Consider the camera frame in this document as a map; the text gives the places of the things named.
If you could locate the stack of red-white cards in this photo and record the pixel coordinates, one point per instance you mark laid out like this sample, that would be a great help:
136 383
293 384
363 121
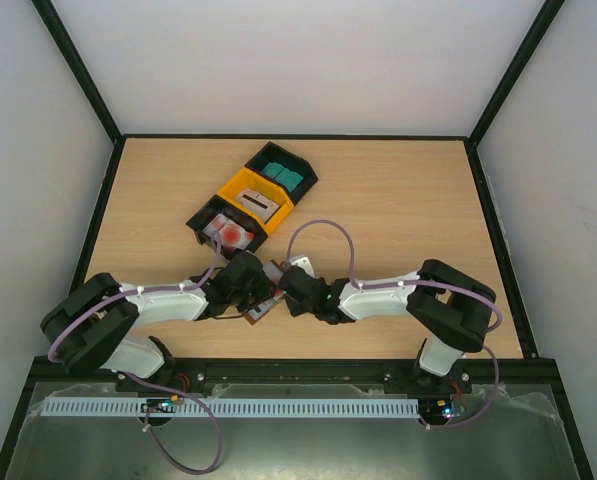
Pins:
233 235

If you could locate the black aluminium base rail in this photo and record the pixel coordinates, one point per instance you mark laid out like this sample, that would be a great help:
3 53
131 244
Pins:
393 376

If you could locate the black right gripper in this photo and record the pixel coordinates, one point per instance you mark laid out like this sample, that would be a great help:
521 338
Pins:
288 288

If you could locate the yellow plastic bin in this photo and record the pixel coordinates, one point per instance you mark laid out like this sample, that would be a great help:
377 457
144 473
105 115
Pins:
246 178

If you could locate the black bin with red cards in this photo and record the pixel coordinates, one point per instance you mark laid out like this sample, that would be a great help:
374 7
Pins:
216 205

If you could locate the black bin with teal cards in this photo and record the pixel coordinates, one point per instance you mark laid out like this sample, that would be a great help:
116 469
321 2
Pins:
271 152

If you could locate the stack of teal cards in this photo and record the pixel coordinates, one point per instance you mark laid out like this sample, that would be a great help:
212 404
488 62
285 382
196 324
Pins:
282 175

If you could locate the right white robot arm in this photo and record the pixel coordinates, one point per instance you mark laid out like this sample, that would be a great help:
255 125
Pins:
457 310

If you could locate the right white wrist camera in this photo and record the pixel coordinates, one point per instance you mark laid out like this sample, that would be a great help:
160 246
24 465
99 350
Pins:
303 262

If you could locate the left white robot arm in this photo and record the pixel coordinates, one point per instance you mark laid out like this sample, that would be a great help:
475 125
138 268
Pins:
91 328

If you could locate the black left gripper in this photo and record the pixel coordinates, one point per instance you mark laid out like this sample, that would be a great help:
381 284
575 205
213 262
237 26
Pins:
264 291

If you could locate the light blue slotted cable duct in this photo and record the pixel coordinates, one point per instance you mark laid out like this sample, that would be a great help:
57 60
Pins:
232 408

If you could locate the brown leather card holder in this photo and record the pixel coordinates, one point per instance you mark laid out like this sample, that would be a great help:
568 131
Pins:
273 271

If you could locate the black cage frame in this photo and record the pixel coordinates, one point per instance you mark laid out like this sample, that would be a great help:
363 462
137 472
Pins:
539 27

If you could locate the stack of white cards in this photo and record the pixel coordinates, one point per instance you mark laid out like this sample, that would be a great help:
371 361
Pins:
257 203

